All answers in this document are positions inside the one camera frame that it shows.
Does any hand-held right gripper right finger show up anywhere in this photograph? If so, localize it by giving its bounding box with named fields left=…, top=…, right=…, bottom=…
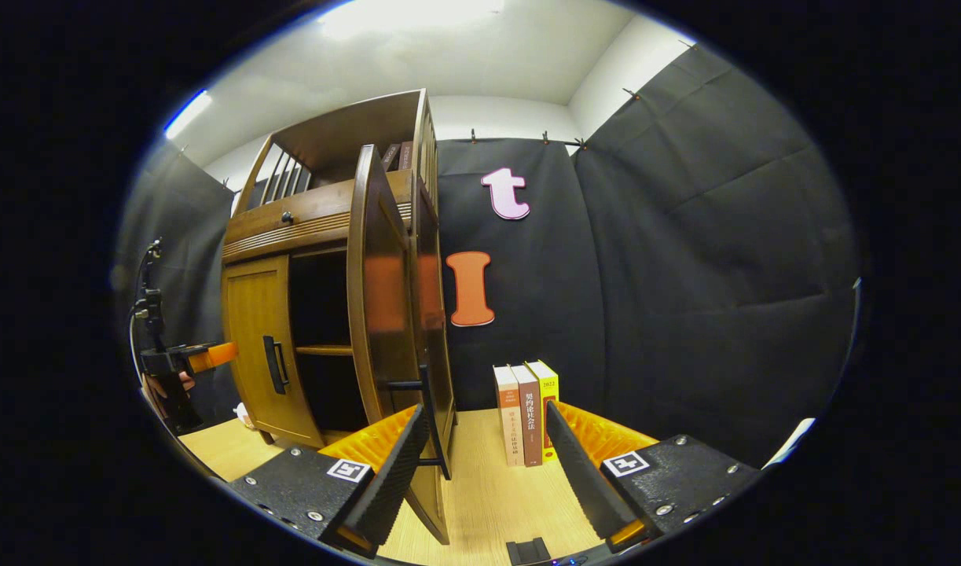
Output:
left=545, top=399, right=764, bottom=555

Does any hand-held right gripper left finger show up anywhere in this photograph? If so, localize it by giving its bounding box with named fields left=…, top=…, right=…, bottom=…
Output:
left=225, top=403, right=432, bottom=559

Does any wooden cabinet door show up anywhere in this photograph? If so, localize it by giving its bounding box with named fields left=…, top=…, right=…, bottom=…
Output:
left=221, top=254, right=325, bottom=449
left=347, top=144, right=457, bottom=546

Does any wooden double-door shoe cabinet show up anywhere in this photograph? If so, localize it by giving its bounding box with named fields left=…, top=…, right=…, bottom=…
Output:
left=219, top=88, right=457, bottom=472

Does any brown spine book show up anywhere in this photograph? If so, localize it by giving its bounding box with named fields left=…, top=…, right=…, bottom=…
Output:
left=510, top=364, right=544, bottom=467

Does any yellow book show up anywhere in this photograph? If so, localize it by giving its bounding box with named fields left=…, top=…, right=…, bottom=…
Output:
left=526, top=360, right=560, bottom=462

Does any white panel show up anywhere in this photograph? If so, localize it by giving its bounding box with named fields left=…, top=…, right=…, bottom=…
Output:
left=763, top=417, right=815, bottom=470

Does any black backdrop cloth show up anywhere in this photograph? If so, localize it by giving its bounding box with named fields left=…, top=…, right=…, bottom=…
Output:
left=111, top=43, right=862, bottom=469

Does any small ceiling light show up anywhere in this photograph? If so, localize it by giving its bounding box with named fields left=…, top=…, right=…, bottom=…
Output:
left=164, top=89, right=212, bottom=141

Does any large ceiling light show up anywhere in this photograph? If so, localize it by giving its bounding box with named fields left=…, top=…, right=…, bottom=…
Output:
left=319, top=0, right=504, bottom=40

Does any black stand with cable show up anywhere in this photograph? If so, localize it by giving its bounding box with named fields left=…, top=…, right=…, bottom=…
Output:
left=129, top=238, right=167, bottom=355

